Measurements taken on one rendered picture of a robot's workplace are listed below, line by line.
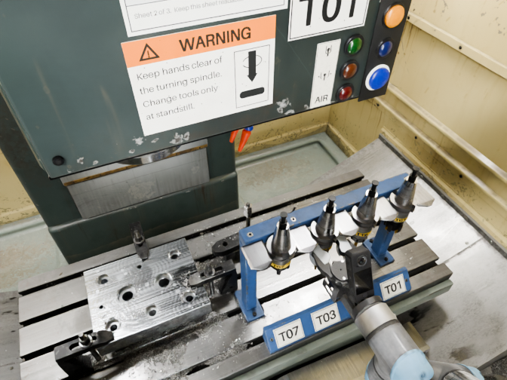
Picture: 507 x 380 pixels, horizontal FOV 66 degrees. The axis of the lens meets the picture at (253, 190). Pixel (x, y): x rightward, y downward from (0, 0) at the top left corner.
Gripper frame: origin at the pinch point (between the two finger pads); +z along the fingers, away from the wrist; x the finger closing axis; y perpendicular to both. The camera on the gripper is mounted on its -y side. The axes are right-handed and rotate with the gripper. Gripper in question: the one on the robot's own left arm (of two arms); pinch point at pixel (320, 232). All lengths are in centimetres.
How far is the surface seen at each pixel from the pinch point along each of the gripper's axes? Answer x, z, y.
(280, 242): -12.1, -2.4, -6.0
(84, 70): -38, -8, -54
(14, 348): -86, 32, 56
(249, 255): -18.2, -0.2, -1.8
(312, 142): 58, 89, 59
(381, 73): -4.0, -9.0, -46.7
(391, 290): 21.4, -9.9, 26.0
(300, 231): -4.9, 1.0, -1.9
